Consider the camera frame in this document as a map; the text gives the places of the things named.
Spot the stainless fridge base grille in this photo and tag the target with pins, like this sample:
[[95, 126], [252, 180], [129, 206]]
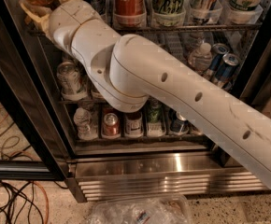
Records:
[[192, 173]]

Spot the blue can bottom shelf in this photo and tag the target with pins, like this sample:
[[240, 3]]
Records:
[[178, 124]]

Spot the brown tea bottle bottom shelf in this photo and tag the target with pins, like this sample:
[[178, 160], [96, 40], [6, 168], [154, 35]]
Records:
[[133, 124]]

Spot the wire shelf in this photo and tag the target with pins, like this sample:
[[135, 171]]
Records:
[[188, 28], [84, 100]]

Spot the green tall can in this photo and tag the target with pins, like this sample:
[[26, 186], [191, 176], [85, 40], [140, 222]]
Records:
[[167, 12]]

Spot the clear plastic bag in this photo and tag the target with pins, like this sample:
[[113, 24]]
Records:
[[164, 209]]

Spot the gold can bottom shelf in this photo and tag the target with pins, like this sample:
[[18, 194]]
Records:
[[195, 131]]

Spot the middle wire shelf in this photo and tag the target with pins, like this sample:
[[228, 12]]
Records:
[[84, 100]]

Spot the red can bottom shelf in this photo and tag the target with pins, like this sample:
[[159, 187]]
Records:
[[111, 125]]

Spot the clear water bottle middle shelf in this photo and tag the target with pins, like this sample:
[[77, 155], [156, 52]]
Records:
[[200, 59]]

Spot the silver can front left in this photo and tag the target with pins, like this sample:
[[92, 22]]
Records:
[[70, 79]]

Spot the blue Red Bull can rear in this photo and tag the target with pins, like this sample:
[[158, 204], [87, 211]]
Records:
[[218, 51]]

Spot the red Coca-Cola can top shelf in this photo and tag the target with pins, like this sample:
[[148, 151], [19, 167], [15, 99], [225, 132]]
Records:
[[129, 13]]

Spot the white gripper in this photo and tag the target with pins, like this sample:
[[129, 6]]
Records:
[[69, 15]]

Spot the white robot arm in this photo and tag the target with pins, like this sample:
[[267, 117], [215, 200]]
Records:
[[129, 69]]

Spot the green can bottom shelf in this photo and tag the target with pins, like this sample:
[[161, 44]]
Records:
[[154, 111]]

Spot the top wire shelf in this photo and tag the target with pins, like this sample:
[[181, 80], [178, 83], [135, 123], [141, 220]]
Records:
[[188, 28]]

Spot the gold can front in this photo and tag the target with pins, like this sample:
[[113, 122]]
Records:
[[96, 93]]

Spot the blue Red Bull can front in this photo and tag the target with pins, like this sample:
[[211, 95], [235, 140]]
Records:
[[229, 64]]

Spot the open glass fridge door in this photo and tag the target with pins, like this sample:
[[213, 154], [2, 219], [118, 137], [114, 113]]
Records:
[[30, 94]]

